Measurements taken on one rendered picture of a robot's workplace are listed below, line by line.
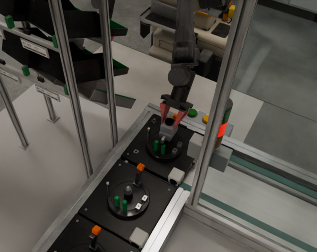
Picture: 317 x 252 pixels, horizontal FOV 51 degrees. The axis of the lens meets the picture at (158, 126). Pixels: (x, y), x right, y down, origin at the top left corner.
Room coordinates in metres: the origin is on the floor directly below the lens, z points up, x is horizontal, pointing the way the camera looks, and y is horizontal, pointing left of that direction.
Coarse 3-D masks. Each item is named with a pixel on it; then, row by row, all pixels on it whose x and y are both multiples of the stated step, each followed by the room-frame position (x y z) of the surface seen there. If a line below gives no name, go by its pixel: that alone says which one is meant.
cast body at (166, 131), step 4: (164, 120) 0.76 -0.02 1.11; (168, 120) 0.76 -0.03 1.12; (172, 120) 0.76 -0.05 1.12; (164, 124) 0.75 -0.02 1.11; (168, 124) 0.74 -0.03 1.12; (172, 124) 0.75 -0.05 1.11; (160, 128) 0.74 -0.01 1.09; (164, 128) 0.74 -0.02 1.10; (168, 128) 0.73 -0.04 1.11; (172, 128) 0.73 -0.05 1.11; (176, 128) 0.76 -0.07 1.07; (160, 132) 0.74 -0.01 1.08; (164, 132) 0.74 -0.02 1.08; (168, 132) 0.73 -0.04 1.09; (172, 132) 0.73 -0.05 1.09; (160, 136) 0.73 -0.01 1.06; (164, 136) 0.73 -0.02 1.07; (168, 136) 0.72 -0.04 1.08; (172, 136) 0.74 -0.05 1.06; (164, 140) 0.72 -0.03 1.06; (168, 140) 0.72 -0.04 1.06
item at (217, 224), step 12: (192, 168) 0.70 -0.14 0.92; (192, 180) 0.65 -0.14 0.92; (192, 204) 0.53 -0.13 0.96; (192, 216) 0.52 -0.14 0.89; (204, 216) 0.51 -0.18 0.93; (216, 216) 0.50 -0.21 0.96; (216, 228) 0.48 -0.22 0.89; (228, 228) 0.47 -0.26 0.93; (240, 228) 0.46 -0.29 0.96; (240, 240) 0.45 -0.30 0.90; (252, 240) 0.43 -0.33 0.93; (264, 240) 0.43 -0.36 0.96
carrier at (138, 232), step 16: (112, 176) 0.61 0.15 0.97; (128, 176) 0.62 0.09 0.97; (144, 176) 0.62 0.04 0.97; (96, 192) 0.55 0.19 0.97; (112, 192) 0.54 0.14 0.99; (128, 192) 0.52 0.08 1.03; (144, 192) 0.55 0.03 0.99; (160, 192) 0.56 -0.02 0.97; (80, 208) 0.48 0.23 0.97; (96, 208) 0.49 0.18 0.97; (112, 208) 0.48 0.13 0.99; (128, 208) 0.49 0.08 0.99; (144, 208) 0.49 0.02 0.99; (160, 208) 0.50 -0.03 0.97; (96, 224) 0.44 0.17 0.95; (112, 224) 0.44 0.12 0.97; (128, 224) 0.44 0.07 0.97; (144, 224) 0.45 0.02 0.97; (128, 240) 0.39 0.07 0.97; (144, 240) 0.39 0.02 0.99
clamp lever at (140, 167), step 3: (138, 165) 0.60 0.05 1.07; (141, 165) 0.60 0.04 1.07; (144, 165) 0.60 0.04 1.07; (138, 168) 0.59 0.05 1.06; (141, 168) 0.59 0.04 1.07; (135, 171) 0.58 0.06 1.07; (138, 171) 0.58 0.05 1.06; (141, 171) 0.59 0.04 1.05; (138, 174) 0.58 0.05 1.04; (138, 177) 0.58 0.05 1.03; (135, 180) 0.58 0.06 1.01; (138, 180) 0.57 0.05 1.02; (138, 183) 0.57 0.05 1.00
